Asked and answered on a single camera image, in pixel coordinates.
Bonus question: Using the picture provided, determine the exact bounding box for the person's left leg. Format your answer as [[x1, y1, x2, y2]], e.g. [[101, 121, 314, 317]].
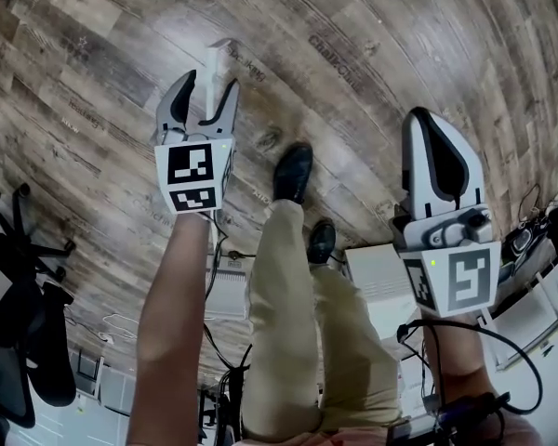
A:
[[240, 196, 325, 441]]

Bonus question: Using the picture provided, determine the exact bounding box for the person's leg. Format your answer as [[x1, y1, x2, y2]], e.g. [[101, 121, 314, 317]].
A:
[[308, 262, 405, 436], [240, 196, 325, 441]]

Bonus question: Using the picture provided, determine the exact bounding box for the black office chair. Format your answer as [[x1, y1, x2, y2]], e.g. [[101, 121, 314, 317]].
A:
[[0, 182, 79, 439]]

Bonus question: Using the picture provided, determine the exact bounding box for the person's right forearm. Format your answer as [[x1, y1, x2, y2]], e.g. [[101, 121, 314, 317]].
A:
[[419, 312, 543, 446]]

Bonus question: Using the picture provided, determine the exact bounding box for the person's right leg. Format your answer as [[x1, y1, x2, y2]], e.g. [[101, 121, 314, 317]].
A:
[[308, 262, 405, 436]]

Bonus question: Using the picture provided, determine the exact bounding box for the person's left black shoe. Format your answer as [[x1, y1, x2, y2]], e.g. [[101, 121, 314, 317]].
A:
[[272, 141, 314, 206]]

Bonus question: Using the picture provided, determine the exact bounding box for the white ribbed appliance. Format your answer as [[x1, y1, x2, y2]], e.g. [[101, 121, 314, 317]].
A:
[[204, 255, 251, 321]]

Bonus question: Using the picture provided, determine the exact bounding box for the person's right black shoe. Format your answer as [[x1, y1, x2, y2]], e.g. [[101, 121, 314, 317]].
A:
[[306, 219, 338, 267]]

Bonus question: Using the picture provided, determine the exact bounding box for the black cable bundle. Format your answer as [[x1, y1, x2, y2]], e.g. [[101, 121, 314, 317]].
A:
[[200, 218, 255, 446]]

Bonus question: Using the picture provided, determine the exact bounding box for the person's left forearm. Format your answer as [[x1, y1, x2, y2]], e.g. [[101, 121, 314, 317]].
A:
[[126, 210, 216, 446]]

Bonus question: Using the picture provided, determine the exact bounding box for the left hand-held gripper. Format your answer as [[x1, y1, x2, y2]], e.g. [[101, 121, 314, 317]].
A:
[[153, 69, 241, 216]]

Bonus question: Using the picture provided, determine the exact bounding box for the white cable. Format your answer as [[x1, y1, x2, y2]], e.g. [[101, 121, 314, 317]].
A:
[[66, 311, 141, 344]]

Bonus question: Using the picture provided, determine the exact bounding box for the white box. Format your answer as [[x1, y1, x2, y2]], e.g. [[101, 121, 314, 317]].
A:
[[344, 243, 420, 343]]

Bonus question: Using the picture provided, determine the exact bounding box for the black wrist device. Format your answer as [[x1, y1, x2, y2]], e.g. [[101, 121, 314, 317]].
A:
[[432, 389, 512, 436]]

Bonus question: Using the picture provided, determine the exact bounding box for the person's black shoe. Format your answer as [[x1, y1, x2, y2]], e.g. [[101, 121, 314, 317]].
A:
[[306, 219, 338, 267], [272, 141, 314, 206]]

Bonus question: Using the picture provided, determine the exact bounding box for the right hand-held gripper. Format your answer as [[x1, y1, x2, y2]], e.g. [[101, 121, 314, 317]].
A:
[[389, 106, 503, 320]]

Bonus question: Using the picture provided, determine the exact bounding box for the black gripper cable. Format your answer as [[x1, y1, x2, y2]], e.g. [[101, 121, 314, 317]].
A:
[[396, 317, 546, 413]]

